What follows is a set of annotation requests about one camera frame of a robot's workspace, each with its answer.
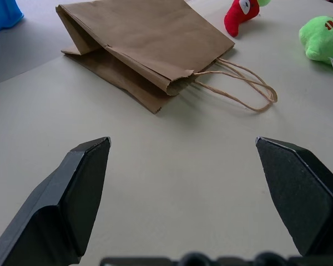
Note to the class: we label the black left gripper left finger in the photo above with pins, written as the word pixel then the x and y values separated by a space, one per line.
pixel 58 205

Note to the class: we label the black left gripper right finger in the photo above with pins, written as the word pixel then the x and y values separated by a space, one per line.
pixel 302 194

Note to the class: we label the brown paper bag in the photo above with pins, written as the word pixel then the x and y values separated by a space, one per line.
pixel 144 47

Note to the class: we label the green plush toy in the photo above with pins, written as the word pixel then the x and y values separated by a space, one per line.
pixel 323 38

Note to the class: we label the red plush toy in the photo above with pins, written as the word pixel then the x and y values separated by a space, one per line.
pixel 240 16

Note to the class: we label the blue plastic container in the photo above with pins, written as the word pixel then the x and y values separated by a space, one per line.
pixel 1 14

